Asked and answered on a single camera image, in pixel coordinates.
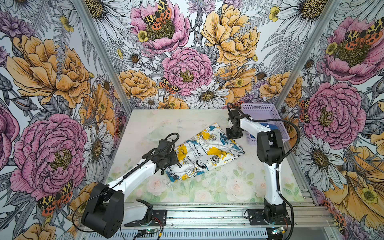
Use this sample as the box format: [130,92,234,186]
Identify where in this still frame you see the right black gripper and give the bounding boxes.
[225,125,243,140]

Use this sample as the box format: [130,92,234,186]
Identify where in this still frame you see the white teal yellow printed garment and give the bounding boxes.
[165,123,245,183]

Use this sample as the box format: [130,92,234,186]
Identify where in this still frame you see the lavender plastic laundry basket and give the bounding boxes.
[240,104,290,145]

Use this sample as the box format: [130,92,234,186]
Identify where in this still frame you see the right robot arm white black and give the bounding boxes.
[226,109,292,225]

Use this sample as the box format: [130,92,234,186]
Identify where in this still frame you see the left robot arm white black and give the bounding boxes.
[81,135,178,239]

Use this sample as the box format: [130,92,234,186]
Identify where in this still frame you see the blue cloth garment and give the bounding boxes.
[251,122,279,135]

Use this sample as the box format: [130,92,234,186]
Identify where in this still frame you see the green circuit board left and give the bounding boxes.
[134,229,163,239]

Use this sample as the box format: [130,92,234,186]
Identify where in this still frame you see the green circuit board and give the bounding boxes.
[271,227,286,235]
[134,229,163,239]

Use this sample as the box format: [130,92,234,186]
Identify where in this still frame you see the green circuit board right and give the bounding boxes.
[271,227,286,235]

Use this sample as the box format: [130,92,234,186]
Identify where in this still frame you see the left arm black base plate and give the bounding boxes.
[124,210,168,227]

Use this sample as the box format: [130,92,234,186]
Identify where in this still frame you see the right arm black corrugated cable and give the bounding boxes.
[226,102,301,240]

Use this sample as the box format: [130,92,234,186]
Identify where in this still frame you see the aluminium mounting rail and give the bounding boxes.
[152,203,333,229]

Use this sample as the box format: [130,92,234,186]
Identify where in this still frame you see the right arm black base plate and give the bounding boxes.
[244,209,291,226]

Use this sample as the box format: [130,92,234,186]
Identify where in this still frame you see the white slotted cable duct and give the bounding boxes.
[86,229,269,240]

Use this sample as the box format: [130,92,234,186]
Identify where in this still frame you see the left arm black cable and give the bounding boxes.
[71,132,180,233]

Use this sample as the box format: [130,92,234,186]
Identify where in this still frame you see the left aluminium corner post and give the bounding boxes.
[74,1,133,117]

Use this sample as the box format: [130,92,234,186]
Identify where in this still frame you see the aluminium corner post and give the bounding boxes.
[74,1,133,117]
[274,1,342,109]

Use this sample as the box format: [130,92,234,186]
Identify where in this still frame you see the right aluminium corner post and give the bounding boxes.
[274,1,342,109]

